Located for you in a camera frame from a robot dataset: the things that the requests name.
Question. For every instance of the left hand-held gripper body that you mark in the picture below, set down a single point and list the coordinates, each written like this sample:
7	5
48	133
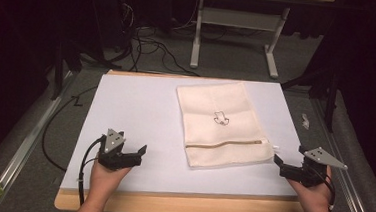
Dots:
111	142

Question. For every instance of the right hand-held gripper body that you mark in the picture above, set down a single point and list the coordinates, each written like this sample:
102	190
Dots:
315	165

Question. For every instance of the person's right hand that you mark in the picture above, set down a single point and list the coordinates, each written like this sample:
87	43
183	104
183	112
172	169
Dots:
313	195

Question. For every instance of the person's left hand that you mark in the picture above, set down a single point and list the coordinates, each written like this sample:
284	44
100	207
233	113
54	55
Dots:
105	180

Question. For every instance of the white table mat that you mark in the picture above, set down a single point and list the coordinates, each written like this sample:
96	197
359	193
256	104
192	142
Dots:
135	115

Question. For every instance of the small clear plastic scrap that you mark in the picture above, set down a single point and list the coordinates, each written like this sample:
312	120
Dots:
305	121

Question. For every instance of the black metal stand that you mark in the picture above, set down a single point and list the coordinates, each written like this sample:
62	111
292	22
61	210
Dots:
330	96
58	73

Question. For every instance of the cream zippered mesh laundry bag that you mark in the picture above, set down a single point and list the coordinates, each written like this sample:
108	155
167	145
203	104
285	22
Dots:
221	121

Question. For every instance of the black computer tower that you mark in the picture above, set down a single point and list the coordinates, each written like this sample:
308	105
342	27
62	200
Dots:
126	18

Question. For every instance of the metal floor rail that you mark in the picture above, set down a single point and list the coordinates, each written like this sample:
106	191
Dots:
23	144
344	183

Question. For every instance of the white metal table frame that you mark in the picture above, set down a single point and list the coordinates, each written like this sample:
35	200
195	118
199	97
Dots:
235	19

